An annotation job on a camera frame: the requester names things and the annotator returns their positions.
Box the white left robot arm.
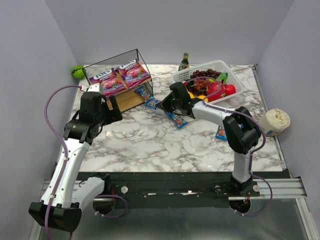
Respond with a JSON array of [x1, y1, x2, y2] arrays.
[[28, 91, 123, 234]]

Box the pink dragon fruit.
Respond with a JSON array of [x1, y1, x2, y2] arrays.
[[206, 72, 228, 102]]

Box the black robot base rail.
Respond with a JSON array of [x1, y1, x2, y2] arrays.
[[76, 172, 260, 209]]

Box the wire and wood shelf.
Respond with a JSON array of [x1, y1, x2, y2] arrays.
[[83, 48, 154, 113]]

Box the yellow mango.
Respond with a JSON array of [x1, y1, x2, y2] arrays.
[[188, 92, 195, 99]]

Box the purple Fox's candy bag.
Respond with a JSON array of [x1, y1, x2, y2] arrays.
[[89, 68, 127, 97], [116, 59, 151, 89]]

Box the white plastic fruit basket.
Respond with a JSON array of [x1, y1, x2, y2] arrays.
[[171, 60, 244, 104]]

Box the green glass bottle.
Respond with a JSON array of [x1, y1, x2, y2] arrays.
[[178, 52, 190, 71]]

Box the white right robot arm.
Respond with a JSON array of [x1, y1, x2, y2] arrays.
[[156, 82, 266, 192]]

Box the red apple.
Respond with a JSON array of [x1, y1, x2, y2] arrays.
[[225, 84, 237, 96]]

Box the blue M&M's candy bag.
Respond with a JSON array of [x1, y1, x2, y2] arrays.
[[215, 126, 228, 141], [165, 112, 188, 129], [144, 98, 160, 110], [135, 85, 153, 102]]

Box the green watermelon ball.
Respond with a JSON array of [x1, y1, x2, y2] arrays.
[[71, 65, 85, 80]]

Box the beige cloth sack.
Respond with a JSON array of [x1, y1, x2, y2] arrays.
[[258, 108, 291, 137]]

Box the red grape bunch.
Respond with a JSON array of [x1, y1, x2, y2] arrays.
[[183, 69, 221, 96]]

